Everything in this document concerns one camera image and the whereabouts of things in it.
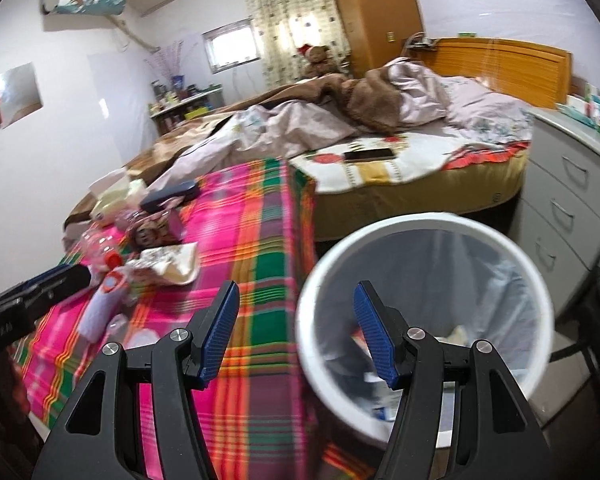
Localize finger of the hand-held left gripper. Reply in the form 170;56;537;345
17;264;92;308

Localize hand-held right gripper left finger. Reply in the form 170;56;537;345
32;280;241;480

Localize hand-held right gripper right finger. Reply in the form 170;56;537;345
354;280;550;480

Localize clear bottle with orange cap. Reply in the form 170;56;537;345
75;227;126;273

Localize white pink plastic bottle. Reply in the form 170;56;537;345
77;265;141;343

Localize white round trash bin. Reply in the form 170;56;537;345
296;212;555;453

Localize red drink can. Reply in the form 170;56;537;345
155;210;187;243

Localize crumpled cream wrapper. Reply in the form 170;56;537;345
125;242;201;286

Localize tissue pack in clear bag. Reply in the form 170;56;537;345
89;167;148;221

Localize pink green plaid cloth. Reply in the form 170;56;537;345
17;157;375;480

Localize blue glasses case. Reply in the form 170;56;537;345
140;182;199;212

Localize olive mattress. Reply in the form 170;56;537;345
312;155;530;241

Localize black phone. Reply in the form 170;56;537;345
343;147;395;163

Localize floral bed sheet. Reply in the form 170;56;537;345
287;127;530;196

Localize white shelf with bottles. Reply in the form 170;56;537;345
147;75;225;136

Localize pale pink duvet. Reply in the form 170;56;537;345
150;57;533;191

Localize brown fleece blanket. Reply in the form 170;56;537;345
62;67;405;226

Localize white drawer cabinet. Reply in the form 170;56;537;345
510;107;600;321

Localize dried branch decoration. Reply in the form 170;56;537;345
142;40;195;81

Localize white air conditioner pipe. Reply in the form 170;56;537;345
100;14;163;53

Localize brown teddy bear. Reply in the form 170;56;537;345
297;44;341;78

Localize small window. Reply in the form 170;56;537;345
202;19;258;75

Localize wooden headboard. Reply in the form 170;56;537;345
410;37;573;108

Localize boxes on cabinet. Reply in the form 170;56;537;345
554;80;600;136

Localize flower print curtain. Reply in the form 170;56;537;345
241;0;351;81

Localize wooden wardrobe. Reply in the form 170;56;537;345
325;0;425;78

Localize wall picture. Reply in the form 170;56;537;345
0;62;45;130

